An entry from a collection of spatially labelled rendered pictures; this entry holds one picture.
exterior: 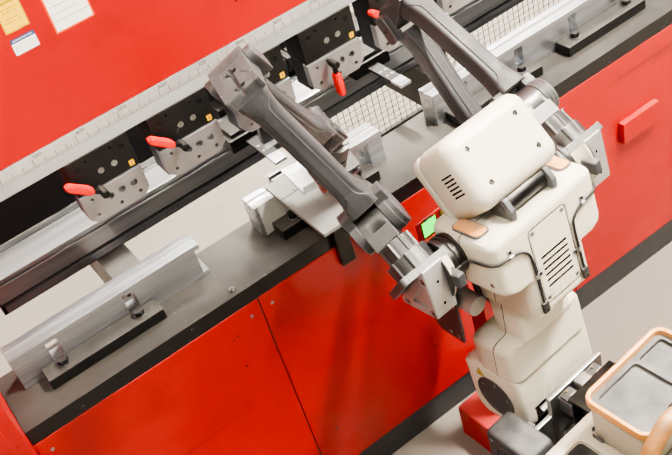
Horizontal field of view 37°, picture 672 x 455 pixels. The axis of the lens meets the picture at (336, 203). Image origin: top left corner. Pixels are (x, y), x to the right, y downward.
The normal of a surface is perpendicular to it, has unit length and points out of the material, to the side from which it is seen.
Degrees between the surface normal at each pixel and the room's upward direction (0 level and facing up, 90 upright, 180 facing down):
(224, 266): 0
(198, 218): 0
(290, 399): 90
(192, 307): 0
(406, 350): 90
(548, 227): 82
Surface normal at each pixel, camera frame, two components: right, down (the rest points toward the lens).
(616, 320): -0.23, -0.75
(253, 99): 0.18, 0.39
